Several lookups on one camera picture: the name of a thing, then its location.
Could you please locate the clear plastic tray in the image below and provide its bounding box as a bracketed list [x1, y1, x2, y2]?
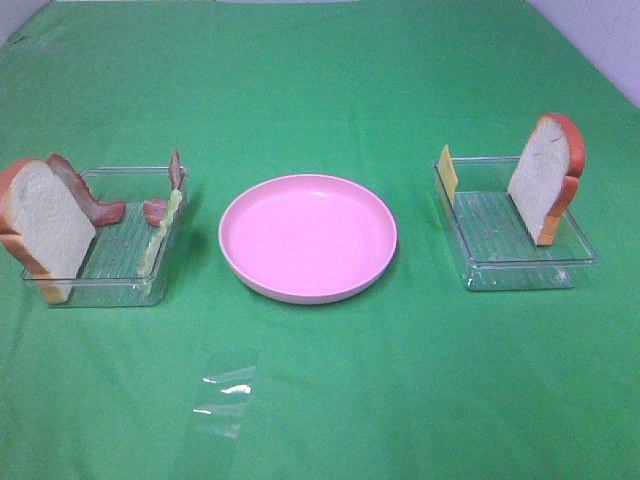
[432, 156, 596, 291]
[22, 166, 189, 308]

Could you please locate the yellow toy cheese slice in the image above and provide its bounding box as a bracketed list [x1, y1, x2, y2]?
[437, 144, 458, 205]

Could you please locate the left clear plastic tray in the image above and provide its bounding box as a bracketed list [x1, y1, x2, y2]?
[22, 166, 189, 308]

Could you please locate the clear tape patch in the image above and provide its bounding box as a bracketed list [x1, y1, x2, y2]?
[191, 348, 259, 441]

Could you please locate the pink round plate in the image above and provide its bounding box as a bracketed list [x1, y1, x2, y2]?
[218, 174, 398, 305]

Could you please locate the right clear plastic tray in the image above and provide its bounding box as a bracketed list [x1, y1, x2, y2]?
[432, 156, 596, 291]

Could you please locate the toy bread slice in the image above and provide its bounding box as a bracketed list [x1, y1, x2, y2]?
[1, 158, 96, 280]
[507, 112, 586, 246]

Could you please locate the toy lettuce leaf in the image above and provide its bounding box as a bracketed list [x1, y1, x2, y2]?
[138, 190, 183, 276]

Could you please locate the toy bacon strip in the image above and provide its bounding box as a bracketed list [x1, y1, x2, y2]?
[143, 148, 182, 227]
[45, 153, 126, 226]

